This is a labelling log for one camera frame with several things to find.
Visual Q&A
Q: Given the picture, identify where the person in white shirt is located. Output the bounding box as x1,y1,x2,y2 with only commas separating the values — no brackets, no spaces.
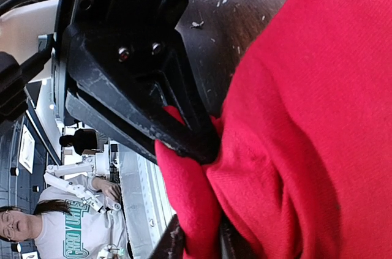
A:
1,175,133,258

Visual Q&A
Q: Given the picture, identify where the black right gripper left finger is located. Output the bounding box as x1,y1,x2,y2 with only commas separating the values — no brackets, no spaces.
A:
65,90,157,164

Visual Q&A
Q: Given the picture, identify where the red sock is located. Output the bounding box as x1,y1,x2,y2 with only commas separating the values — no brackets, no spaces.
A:
155,0,391,258

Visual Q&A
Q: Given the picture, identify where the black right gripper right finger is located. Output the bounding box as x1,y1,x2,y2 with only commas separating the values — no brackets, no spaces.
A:
62,23,221,164

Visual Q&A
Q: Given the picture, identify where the person in black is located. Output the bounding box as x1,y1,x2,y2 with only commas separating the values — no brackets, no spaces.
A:
59,129,98,156

